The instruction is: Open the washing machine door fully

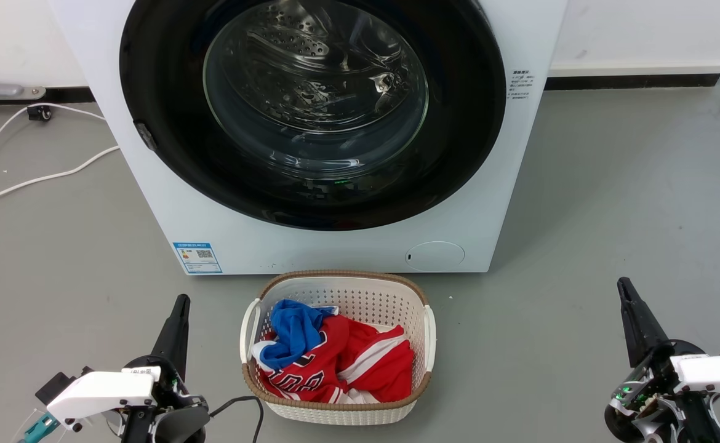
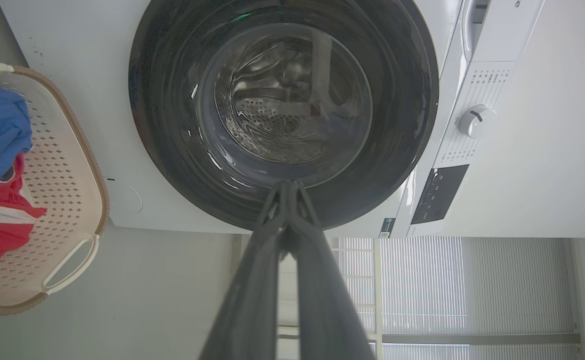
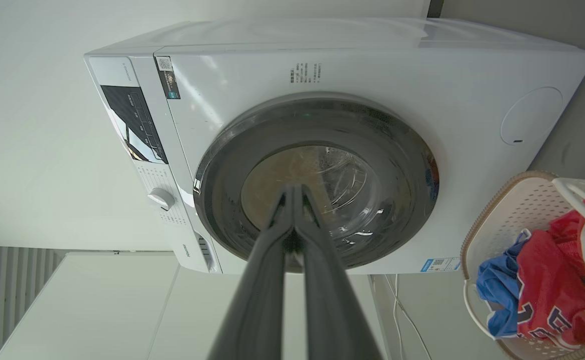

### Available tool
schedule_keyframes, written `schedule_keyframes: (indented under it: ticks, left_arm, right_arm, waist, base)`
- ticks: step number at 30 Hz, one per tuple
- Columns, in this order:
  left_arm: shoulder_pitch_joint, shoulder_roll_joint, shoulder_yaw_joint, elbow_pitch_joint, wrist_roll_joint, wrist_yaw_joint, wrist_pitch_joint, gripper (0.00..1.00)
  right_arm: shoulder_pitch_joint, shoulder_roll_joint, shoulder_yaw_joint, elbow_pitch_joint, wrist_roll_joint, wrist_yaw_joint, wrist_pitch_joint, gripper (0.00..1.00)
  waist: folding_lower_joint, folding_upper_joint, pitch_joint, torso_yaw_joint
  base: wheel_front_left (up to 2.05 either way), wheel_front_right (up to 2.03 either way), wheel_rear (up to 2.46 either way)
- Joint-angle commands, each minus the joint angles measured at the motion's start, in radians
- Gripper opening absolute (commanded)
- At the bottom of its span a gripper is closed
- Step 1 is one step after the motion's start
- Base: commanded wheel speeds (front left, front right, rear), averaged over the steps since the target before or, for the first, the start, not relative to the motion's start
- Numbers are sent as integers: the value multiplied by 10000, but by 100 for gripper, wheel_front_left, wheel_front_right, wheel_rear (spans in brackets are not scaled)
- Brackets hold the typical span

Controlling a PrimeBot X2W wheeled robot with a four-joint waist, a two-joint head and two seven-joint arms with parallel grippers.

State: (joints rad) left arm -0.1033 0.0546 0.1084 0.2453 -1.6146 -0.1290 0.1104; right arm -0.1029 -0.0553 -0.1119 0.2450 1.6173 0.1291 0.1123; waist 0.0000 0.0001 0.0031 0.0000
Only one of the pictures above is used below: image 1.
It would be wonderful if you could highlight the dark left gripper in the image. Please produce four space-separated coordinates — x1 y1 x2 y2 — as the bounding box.
120 294 210 443

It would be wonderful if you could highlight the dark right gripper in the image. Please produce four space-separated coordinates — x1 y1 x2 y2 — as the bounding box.
604 277 720 443

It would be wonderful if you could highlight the round black glass washer door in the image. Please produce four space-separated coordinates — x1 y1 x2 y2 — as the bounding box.
119 0 507 231

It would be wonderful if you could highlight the white front-load washing machine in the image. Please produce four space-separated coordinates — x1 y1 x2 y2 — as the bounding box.
46 0 570 276

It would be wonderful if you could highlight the blue energy label sticker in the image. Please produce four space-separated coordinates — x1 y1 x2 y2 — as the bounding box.
173 242 223 274

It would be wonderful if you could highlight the blue garment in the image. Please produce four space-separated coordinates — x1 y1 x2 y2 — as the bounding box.
259 300 339 371

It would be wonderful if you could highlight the white woven plastic laundry basket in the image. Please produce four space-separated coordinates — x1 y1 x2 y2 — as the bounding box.
239 269 437 426

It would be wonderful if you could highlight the red and white jersey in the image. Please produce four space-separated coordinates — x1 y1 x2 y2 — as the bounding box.
252 315 415 404

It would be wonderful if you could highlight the round white filter cover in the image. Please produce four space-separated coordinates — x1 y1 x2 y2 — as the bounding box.
405 241 465 272

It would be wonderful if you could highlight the grey printed text sticker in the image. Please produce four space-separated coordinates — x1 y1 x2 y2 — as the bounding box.
508 69 534 103

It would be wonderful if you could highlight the teal cable connector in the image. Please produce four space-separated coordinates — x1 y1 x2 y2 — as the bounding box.
18 413 59 443

